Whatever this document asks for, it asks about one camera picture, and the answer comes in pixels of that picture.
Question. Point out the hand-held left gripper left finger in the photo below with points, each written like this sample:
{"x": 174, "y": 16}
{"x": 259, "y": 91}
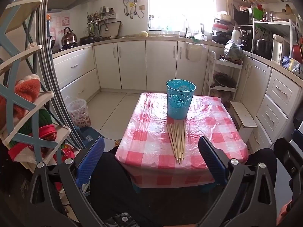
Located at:
{"x": 91, "y": 162}

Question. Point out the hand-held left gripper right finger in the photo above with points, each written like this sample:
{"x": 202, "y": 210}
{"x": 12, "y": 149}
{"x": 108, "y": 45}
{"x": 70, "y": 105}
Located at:
{"x": 213, "y": 162}

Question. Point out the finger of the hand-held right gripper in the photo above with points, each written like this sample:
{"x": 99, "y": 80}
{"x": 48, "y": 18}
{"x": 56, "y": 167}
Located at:
{"x": 287, "y": 157}

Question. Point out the bundle of wooden chopsticks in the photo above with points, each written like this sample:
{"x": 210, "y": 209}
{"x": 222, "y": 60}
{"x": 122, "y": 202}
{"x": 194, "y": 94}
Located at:
{"x": 177, "y": 139}

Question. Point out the blue perforated plastic cup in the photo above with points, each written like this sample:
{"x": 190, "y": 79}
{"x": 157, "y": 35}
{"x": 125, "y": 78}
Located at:
{"x": 181, "y": 99}

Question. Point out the blue box on floor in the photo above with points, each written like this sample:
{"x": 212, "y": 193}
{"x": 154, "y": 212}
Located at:
{"x": 92, "y": 133}

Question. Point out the floral plastic trash bin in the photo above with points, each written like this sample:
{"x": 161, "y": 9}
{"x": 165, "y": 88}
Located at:
{"x": 79, "y": 113}

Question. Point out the white wooden step stool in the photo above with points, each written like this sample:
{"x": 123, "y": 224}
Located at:
{"x": 243, "y": 115}

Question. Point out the red checkered plastic tablecloth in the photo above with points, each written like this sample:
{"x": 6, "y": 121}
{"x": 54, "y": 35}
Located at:
{"x": 146, "y": 144}

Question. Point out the green knit cloth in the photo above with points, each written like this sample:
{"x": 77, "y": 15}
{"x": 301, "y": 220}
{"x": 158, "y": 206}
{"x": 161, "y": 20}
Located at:
{"x": 43, "y": 118}

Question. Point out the dark pot in cart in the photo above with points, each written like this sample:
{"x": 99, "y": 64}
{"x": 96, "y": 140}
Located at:
{"x": 223, "y": 80}

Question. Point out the white rolling cart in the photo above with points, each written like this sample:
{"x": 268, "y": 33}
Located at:
{"x": 211, "y": 75}

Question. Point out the blue and yellow carton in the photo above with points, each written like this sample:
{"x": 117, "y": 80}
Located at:
{"x": 287, "y": 62}

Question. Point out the orange knit hat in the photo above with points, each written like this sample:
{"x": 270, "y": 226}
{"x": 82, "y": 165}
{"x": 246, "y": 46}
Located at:
{"x": 22, "y": 87}

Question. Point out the red pan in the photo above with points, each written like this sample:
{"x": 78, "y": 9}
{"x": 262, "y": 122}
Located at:
{"x": 297, "y": 53}

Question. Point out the white base kitchen cabinets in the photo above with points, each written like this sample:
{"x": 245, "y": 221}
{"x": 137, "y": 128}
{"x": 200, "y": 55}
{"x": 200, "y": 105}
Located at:
{"x": 132, "y": 63}

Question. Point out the white electric thermo pot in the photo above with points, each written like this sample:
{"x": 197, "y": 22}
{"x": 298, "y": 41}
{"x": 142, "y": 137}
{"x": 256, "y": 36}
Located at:
{"x": 278, "y": 49}

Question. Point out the white hanging door bin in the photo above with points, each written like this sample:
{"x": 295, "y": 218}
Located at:
{"x": 194, "y": 53}

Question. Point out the grey fridge door gasket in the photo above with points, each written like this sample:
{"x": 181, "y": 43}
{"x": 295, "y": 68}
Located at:
{"x": 51, "y": 59}

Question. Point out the steel cooking pot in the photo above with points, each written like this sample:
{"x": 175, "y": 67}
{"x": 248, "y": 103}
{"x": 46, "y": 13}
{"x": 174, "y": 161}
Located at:
{"x": 262, "y": 47}

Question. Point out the plastic bag of greens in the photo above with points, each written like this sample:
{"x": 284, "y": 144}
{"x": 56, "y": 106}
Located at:
{"x": 233, "y": 50}

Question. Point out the black frying pan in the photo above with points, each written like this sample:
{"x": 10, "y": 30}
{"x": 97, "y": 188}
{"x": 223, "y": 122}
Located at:
{"x": 87, "y": 40}

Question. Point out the steel whistling kettle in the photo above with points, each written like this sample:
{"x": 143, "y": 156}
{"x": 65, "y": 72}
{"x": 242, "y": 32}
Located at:
{"x": 69, "y": 37}

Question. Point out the white and blue shelf rack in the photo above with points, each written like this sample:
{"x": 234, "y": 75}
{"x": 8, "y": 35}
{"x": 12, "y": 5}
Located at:
{"x": 14, "y": 59}

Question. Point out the white thermos jug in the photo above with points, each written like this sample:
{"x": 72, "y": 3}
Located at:
{"x": 236, "y": 35}

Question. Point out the stack of pots and containers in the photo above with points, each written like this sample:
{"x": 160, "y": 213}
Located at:
{"x": 220, "y": 30}

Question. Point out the sink faucet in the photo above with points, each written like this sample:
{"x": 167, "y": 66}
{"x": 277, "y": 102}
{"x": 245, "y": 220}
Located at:
{"x": 202, "y": 29}

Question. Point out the grey cutting board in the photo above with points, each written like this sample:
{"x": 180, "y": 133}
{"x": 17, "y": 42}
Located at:
{"x": 113, "y": 29}

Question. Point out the white countertop shelf unit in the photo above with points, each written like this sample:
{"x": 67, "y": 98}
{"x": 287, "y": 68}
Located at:
{"x": 272, "y": 23}

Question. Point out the yellow lump on counter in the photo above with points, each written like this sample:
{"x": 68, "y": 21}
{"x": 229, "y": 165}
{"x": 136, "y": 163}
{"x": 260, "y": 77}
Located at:
{"x": 144, "y": 33}

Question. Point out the green plastic board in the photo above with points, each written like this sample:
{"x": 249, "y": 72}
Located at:
{"x": 258, "y": 14}

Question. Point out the black microwave oven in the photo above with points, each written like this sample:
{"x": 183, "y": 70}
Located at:
{"x": 241, "y": 16}

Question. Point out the bright kitchen window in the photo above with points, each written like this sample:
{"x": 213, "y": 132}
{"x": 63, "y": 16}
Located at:
{"x": 180, "y": 4}

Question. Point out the pink wall stickers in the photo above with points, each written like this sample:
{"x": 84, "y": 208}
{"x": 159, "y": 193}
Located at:
{"x": 65, "y": 21}

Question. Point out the wall utensil rack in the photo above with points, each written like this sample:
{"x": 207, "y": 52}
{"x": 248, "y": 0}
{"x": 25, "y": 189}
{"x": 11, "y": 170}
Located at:
{"x": 99, "y": 19}

